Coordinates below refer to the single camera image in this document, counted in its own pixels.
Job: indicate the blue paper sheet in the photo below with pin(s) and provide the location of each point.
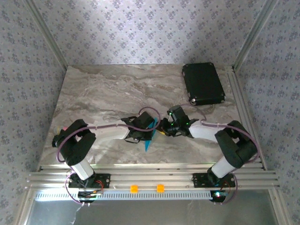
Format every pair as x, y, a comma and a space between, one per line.
150, 145

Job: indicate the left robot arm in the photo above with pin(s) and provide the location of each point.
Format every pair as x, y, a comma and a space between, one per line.
77, 147

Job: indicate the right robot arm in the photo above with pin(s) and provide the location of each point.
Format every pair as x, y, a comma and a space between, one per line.
234, 145

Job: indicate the black case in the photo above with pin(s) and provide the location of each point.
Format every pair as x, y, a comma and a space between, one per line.
203, 83

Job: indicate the orange clip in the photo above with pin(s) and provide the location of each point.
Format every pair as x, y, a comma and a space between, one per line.
134, 189
160, 188

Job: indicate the right controller board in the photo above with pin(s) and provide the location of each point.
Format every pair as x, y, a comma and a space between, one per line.
218, 195

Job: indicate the controller board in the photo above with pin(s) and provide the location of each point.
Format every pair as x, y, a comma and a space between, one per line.
86, 195
218, 195

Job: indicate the left controller board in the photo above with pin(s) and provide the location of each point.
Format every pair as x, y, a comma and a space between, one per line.
86, 195

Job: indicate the black holder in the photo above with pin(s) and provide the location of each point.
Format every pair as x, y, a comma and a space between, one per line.
56, 140

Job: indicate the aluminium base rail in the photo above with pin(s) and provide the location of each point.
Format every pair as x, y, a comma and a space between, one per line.
152, 175

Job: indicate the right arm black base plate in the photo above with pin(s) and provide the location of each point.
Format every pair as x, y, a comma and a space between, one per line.
199, 180

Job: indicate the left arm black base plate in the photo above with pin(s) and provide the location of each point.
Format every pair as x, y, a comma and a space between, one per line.
104, 180

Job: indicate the aluminium side rail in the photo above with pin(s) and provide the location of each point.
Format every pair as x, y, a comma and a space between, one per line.
236, 93

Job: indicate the aluminium corner post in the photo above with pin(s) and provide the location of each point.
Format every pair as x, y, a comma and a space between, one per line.
47, 35
253, 35

